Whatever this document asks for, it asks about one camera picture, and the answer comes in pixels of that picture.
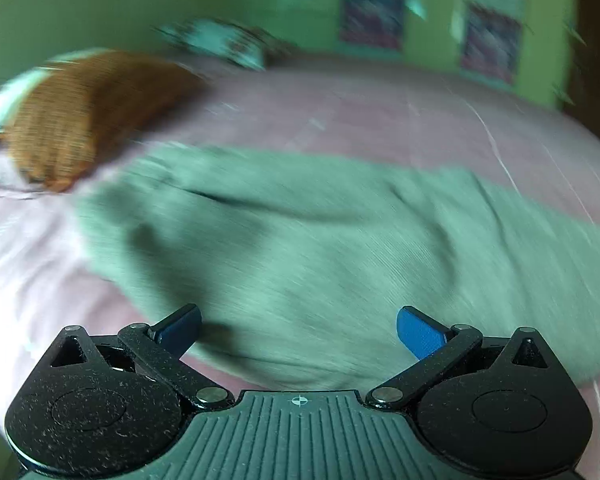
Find white patterned bolster pillow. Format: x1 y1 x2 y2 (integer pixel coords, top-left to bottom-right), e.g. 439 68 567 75
155 17 293 72

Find grey-green pants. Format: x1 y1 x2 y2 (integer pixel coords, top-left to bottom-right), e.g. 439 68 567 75
75 142 600 392

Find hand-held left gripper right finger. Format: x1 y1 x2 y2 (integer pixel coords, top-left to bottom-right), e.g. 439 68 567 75
366 305 563 408

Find orange striped pillow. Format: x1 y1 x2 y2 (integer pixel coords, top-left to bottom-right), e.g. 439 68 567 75
2 50 204 194

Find wall poster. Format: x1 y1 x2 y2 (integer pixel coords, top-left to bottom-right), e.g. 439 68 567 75
339 0 407 52
461 2 524 84

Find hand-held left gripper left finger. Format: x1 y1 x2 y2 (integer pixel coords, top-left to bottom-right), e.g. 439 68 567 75
30 304 231 408

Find brown wooden door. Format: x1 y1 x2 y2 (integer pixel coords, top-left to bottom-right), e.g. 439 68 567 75
562 0 600 153

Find pink checked bedspread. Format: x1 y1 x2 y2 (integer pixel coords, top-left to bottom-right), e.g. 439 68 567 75
0 52 600 480

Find cream built-in wardrobe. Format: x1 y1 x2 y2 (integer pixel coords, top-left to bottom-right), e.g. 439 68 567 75
260 0 578 108

